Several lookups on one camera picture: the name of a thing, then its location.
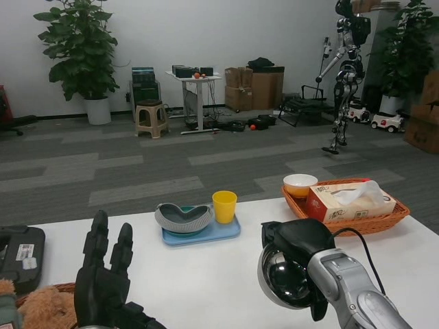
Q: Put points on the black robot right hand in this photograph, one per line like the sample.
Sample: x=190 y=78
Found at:
x=302 y=238

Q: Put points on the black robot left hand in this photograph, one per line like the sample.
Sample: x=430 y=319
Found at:
x=99 y=298

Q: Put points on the shiny metal bowl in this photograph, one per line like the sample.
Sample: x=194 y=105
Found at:
x=284 y=277

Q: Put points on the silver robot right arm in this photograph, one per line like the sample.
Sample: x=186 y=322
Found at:
x=360 y=298

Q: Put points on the white and orange ceramic bowl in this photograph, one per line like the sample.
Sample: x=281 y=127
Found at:
x=298 y=181

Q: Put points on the red and beige tissue box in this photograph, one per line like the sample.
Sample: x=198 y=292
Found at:
x=336 y=212

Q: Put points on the brown teddy bear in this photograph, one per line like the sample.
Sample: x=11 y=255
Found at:
x=44 y=308

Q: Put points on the orange wicker basket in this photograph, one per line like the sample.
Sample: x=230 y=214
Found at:
x=360 y=226

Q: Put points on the light blue plastic tray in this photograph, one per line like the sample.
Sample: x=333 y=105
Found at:
x=223 y=231

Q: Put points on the yellow plastic cup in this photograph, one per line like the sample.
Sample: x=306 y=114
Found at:
x=224 y=209

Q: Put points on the black hard case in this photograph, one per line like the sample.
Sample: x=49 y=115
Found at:
x=24 y=260

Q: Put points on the grey knitted heart-shaped basket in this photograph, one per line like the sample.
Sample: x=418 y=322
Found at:
x=185 y=224

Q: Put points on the teal plate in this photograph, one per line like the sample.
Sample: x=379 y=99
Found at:
x=188 y=208

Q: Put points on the black folding chair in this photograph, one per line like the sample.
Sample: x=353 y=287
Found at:
x=302 y=108

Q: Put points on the flat black equipment bag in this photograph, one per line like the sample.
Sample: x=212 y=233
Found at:
x=233 y=126

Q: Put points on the white toy ride-on car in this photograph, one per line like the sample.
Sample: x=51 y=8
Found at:
x=358 y=116
x=385 y=124

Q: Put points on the silver black humanoid robot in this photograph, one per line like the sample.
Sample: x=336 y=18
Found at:
x=346 y=92

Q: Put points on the stacked open cardboard boxes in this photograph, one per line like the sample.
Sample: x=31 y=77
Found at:
x=238 y=96

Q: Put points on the brown cardboard box pile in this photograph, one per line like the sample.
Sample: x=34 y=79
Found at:
x=423 y=130

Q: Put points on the flat black box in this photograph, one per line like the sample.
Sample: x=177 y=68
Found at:
x=276 y=70

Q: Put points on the white standing desk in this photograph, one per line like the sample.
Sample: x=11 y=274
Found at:
x=198 y=103

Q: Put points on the grey computer tower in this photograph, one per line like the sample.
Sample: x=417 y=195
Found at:
x=191 y=106

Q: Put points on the black cloth bag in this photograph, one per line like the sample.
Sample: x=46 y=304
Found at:
x=260 y=62

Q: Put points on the small black box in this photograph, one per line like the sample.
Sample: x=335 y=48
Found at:
x=206 y=71

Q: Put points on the beige plastic stool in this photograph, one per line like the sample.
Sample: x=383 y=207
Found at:
x=151 y=109

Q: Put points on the black equipment boxes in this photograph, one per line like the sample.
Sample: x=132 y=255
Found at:
x=183 y=72

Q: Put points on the leafy plant in white pot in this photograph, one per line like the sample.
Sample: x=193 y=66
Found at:
x=404 y=51
x=79 y=44

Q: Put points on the black and green crate stack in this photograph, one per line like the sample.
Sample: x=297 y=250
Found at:
x=145 y=85

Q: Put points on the white wall device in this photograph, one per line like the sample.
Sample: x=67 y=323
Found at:
x=326 y=46

